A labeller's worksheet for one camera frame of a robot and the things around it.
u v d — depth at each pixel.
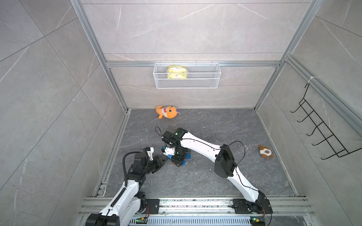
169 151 0.79
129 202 0.53
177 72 0.88
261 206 0.63
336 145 0.61
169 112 1.07
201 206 0.75
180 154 0.73
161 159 0.78
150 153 0.79
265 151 0.91
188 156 0.91
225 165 0.57
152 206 0.73
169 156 0.79
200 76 1.01
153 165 0.74
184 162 0.76
